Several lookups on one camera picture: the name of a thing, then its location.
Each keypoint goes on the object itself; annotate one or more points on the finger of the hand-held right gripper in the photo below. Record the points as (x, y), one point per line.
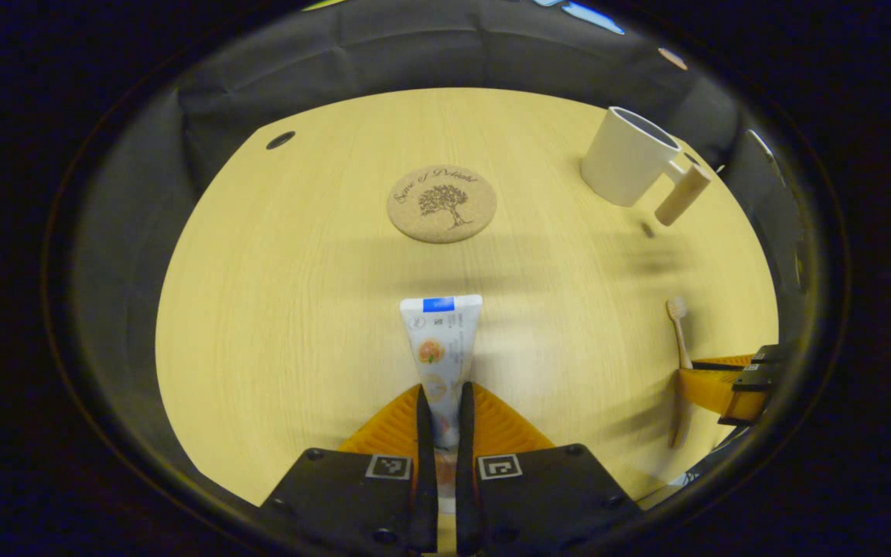
(716, 391)
(755, 360)

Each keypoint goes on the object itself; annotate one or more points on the beige toothbrush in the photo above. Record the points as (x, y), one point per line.
(680, 340)

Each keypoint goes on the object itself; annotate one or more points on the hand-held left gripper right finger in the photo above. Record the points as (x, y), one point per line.
(465, 464)

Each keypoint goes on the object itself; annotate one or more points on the round cork coaster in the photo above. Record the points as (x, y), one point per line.
(442, 205)

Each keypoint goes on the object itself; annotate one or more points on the white toothpaste tube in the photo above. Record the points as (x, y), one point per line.
(442, 340)

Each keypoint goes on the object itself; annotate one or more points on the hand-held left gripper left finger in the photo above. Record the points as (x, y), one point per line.
(425, 464)

